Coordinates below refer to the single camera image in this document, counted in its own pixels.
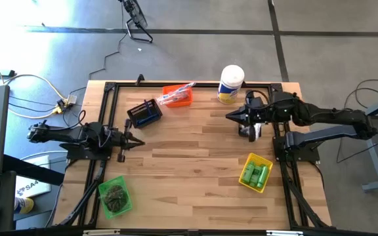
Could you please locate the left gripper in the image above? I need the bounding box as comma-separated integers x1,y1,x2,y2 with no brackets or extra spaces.
109,118,146,163

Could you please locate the person's shoe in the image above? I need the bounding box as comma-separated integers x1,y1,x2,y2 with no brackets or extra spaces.
14,196,35,215

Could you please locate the white printed box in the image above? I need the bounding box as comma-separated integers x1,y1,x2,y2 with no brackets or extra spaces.
14,155,52,199

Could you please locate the black fan cable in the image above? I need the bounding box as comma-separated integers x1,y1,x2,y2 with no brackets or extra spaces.
66,1,127,99

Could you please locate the silver frame bracket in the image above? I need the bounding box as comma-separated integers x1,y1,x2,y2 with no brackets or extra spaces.
83,229,121,236
266,230,305,236

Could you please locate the black aluminium table frame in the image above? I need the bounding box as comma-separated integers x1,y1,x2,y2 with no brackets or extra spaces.
53,81,333,230

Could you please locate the black plastic basket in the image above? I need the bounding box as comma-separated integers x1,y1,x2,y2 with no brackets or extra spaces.
126,98,163,129
238,123,263,138

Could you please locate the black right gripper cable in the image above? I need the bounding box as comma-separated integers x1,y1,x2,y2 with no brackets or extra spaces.
245,90,270,106

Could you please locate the white yellow wipes canister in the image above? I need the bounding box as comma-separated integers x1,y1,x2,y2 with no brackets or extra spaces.
217,64,245,106

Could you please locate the black desk beam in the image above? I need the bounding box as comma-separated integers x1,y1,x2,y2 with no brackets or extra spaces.
2,153,66,186

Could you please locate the green plastic basket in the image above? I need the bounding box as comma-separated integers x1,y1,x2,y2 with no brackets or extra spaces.
98,175,133,220

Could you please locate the cream floor cable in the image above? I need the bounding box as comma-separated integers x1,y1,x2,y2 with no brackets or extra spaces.
3,73,70,119

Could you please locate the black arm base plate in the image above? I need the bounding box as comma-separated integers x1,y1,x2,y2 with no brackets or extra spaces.
272,136,322,163
59,142,114,161

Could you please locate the grey metal table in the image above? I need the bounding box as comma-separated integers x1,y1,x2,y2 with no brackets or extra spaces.
341,91,378,193

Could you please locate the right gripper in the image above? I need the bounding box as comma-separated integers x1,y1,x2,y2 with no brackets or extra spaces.
224,96,275,143

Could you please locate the orange plastic basket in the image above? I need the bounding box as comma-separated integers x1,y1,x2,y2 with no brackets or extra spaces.
161,84,194,108

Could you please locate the black floor fan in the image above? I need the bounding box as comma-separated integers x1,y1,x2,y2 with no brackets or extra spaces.
118,0,154,44

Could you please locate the black floor cable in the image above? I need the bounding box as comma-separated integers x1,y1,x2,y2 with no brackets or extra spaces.
341,87,378,127
9,95,56,106
354,77,378,109

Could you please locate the yellow plastic basket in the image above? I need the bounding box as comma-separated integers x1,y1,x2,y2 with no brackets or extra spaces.
238,152,274,194

